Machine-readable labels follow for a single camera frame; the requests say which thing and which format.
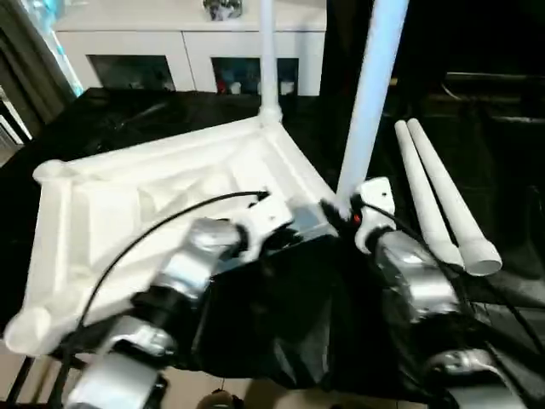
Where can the white plastic table leg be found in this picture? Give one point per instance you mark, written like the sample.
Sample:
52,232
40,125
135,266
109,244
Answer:
269,64
419,183
370,106
451,200

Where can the white plastic table top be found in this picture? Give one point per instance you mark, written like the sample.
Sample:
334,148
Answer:
106,204

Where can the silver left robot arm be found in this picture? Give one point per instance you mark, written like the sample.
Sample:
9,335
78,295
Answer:
187,264

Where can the black mat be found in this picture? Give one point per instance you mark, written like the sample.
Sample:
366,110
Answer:
298,324

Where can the black box with beige label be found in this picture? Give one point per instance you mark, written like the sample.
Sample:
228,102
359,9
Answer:
426,34

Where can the black television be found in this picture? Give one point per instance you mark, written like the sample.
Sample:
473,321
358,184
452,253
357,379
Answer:
494,78

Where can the clear bag on cabinet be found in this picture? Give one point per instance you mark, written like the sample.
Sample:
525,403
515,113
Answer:
223,9

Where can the white cabinet with glass doors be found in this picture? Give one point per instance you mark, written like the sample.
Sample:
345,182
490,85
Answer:
127,42

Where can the blue white package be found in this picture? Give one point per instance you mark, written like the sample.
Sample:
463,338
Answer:
68,64

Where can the grey curtain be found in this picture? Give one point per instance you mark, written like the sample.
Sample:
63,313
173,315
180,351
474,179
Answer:
25,64

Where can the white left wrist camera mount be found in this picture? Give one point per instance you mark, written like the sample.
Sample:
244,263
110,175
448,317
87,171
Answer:
268,217

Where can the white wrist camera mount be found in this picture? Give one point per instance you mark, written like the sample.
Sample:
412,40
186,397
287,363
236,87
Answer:
376,196
268,217

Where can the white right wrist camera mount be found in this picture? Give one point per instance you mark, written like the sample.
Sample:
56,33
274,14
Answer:
376,196

